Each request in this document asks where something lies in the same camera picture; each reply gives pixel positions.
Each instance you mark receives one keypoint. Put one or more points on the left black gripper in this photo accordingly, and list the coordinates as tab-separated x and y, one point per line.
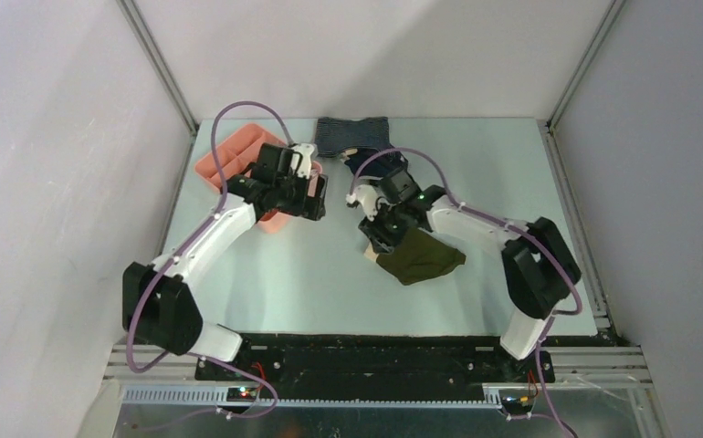
307	206

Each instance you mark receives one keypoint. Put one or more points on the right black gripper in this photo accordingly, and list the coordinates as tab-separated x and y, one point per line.
378	239

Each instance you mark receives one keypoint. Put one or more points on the olive green underwear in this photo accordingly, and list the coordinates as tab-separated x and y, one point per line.
418	258

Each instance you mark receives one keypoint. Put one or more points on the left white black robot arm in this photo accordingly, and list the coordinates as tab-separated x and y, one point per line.
159	302

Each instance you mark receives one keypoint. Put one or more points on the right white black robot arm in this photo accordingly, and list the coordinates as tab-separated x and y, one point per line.
540	269

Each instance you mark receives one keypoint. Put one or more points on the grey striped folded underwear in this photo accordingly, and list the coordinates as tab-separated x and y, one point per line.
335	136

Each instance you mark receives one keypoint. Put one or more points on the pink divided organizer tray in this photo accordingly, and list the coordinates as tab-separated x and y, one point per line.
235	153

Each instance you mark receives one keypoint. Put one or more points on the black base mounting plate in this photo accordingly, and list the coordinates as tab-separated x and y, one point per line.
386	368

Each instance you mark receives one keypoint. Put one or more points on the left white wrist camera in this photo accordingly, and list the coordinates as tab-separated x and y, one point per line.
301	159

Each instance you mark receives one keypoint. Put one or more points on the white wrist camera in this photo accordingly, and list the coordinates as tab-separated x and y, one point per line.
301	159
366	196

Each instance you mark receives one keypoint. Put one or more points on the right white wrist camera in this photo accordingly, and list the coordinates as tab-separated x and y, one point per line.
366	196

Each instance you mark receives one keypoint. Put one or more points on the grey slotted cable duct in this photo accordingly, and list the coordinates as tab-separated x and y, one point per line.
211	396

